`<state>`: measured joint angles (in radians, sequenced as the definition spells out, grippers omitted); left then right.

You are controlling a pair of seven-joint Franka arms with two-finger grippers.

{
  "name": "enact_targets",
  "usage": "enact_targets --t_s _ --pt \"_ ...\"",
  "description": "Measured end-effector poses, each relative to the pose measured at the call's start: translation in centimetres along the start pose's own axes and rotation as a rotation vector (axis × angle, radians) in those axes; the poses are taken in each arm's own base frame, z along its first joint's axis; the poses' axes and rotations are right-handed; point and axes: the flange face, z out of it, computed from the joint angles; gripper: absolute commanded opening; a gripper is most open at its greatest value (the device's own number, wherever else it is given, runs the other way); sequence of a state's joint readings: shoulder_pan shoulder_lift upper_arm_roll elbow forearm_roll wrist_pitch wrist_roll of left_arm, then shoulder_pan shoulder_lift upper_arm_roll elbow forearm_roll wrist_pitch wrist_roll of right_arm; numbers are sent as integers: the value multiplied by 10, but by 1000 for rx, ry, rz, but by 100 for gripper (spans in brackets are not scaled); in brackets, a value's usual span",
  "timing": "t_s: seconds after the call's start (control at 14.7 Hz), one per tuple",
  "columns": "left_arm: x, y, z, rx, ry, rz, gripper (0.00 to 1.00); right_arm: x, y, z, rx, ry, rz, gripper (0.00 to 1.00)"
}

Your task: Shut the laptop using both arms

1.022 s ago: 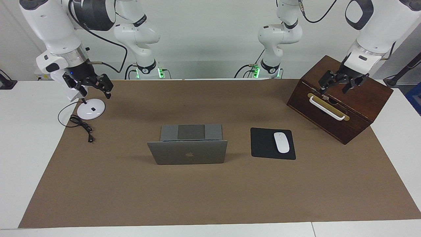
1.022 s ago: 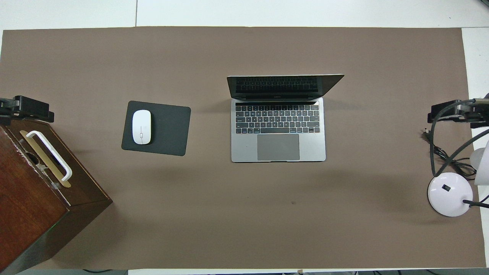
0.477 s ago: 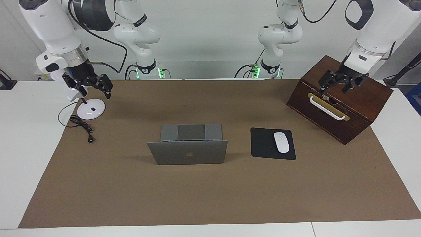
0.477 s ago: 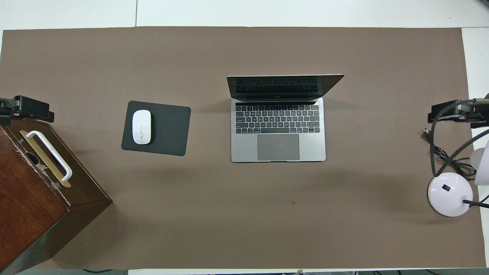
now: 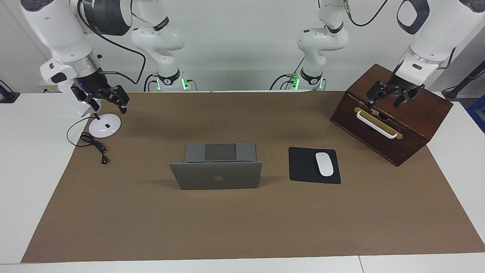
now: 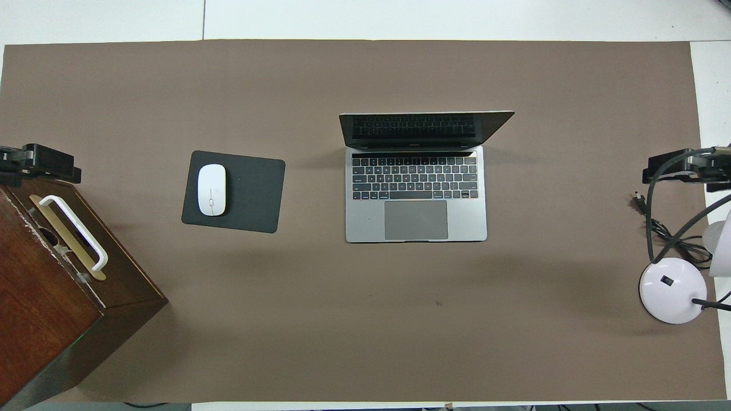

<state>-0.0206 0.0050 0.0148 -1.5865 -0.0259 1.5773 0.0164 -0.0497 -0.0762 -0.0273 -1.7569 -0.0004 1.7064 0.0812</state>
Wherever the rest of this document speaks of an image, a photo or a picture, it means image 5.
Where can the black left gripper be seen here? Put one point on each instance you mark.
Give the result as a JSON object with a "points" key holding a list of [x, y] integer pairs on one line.
{"points": [[399, 85]]}

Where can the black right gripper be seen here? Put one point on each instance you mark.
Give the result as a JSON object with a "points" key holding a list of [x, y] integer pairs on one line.
{"points": [[93, 83]]}

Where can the silver grey laptop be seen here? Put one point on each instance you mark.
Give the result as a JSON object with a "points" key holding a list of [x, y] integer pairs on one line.
{"points": [[216, 176]]}

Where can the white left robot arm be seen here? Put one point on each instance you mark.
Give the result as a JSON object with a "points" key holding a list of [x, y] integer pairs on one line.
{"points": [[435, 34]]}

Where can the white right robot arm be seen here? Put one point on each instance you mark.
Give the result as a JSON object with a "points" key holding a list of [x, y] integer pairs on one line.
{"points": [[57, 30]]}

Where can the white desk lamp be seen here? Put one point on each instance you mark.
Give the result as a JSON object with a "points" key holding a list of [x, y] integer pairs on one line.
{"points": [[104, 127]]}

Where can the white power strip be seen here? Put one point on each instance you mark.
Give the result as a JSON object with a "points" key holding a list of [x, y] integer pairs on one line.
{"points": [[47, 89]]}

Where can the dark brown wooden box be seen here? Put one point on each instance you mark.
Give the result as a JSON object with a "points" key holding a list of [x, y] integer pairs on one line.
{"points": [[379, 148]]}

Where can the black tripod stand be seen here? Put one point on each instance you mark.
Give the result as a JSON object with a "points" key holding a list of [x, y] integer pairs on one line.
{"points": [[454, 92]]}

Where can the blue crate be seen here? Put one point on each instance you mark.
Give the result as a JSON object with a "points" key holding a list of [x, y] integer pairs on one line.
{"points": [[478, 113]]}

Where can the white computer mouse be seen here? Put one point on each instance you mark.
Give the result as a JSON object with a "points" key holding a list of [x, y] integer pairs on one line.
{"points": [[324, 165]]}

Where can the black mouse pad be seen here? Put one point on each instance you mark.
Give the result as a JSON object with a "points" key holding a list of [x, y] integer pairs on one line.
{"points": [[303, 167]]}

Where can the brown table mat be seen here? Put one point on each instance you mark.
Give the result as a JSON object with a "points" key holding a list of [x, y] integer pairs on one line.
{"points": [[242, 223]]}

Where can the black clamp mount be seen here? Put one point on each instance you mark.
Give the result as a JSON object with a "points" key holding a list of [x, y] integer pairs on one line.
{"points": [[7, 96]]}

